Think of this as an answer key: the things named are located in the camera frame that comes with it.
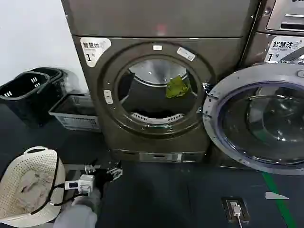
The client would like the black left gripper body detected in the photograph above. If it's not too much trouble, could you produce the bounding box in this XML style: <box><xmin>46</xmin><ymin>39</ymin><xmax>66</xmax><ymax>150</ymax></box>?
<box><xmin>93</xmin><ymin>167</ymin><xmax>111</xmax><ymax>193</ymax></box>

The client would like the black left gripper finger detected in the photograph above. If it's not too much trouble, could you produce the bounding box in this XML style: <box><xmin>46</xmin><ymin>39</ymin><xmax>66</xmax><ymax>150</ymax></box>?
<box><xmin>84</xmin><ymin>158</ymin><xmax>101</xmax><ymax>174</ymax></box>
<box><xmin>106</xmin><ymin>161</ymin><xmax>124</xmax><ymax>183</ymax></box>

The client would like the grey dryer with round opening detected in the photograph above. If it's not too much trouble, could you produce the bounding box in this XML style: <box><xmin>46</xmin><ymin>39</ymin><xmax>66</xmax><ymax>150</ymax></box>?
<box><xmin>70</xmin><ymin>35</ymin><xmax>246</xmax><ymax>164</ymax></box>

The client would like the grey plastic crate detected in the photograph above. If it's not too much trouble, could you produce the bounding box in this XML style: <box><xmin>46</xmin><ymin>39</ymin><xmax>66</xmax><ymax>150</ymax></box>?
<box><xmin>48</xmin><ymin>93</ymin><xmax>101</xmax><ymax>131</ymax></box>

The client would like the pale clothes pile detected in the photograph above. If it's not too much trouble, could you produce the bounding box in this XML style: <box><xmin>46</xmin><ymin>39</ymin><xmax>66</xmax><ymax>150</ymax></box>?
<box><xmin>14</xmin><ymin>171</ymin><xmax>54</xmax><ymax>210</ymax></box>

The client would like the white lint filter grille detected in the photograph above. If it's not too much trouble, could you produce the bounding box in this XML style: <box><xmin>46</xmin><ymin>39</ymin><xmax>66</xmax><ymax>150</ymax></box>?
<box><xmin>130</xmin><ymin>112</ymin><xmax>185</xmax><ymax>124</ymax></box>

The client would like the white perforated laundry basket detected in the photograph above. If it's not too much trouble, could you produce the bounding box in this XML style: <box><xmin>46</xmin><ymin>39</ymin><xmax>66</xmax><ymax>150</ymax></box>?
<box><xmin>0</xmin><ymin>146</ymin><xmax>67</xmax><ymax>221</ymax></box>

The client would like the black plastic basket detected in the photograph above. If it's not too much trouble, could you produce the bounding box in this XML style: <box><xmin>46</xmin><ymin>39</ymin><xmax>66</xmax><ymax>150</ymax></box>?
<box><xmin>29</xmin><ymin>66</ymin><xmax>65</xmax><ymax>95</ymax></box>
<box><xmin>0</xmin><ymin>72</ymin><xmax>51</xmax><ymax>129</ymax></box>

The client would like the green cloth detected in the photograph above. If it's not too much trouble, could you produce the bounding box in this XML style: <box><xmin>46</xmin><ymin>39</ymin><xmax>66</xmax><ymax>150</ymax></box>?
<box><xmin>165</xmin><ymin>76</ymin><xmax>190</xmax><ymax>99</ymax></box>

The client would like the metal floor socket box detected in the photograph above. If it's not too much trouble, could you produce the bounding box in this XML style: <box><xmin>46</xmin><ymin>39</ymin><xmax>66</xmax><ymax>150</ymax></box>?
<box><xmin>221</xmin><ymin>196</ymin><xmax>250</xmax><ymax>224</ymax></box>

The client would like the round glass dryer door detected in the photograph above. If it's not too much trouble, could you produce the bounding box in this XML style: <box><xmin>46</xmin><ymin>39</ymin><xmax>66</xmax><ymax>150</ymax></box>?
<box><xmin>202</xmin><ymin>63</ymin><xmax>304</xmax><ymax>177</ymax></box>

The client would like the grey stacked machine top unit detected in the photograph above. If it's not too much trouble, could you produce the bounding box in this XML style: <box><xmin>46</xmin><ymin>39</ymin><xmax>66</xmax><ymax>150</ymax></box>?
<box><xmin>60</xmin><ymin>0</ymin><xmax>263</xmax><ymax>38</ymax></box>

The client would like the white arrow floor sticker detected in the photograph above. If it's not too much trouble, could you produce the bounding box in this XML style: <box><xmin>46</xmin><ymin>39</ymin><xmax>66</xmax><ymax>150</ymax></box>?
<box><xmin>265</xmin><ymin>191</ymin><xmax>290</xmax><ymax>200</ymax></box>

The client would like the grey neighbouring washing machine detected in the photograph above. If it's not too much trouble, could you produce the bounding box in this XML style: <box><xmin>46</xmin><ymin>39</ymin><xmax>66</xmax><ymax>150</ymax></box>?
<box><xmin>241</xmin><ymin>30</ymin><xmax>304</xmax><ymax>170</ymax></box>

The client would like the grey neighbouring upper machine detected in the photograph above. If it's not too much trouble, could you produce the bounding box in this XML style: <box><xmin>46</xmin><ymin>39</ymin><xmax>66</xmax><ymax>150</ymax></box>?
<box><xmin>253</xmin><ymin>0</ymin><xmax>304</xmax><ymax>34</ymax></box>

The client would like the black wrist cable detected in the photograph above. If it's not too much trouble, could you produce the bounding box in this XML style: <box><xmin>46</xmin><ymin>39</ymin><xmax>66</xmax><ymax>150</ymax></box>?
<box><xmin>30</xmin><ymin>152</ymin><xmax>89</xmax><ymax>215</ymax></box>

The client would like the white plug with cable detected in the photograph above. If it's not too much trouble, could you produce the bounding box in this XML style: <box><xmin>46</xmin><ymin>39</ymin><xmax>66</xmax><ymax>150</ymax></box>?
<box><xmin>228</xmin><ymin>200</ymin><xmax>246</xmax><ymax>228</ymax></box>

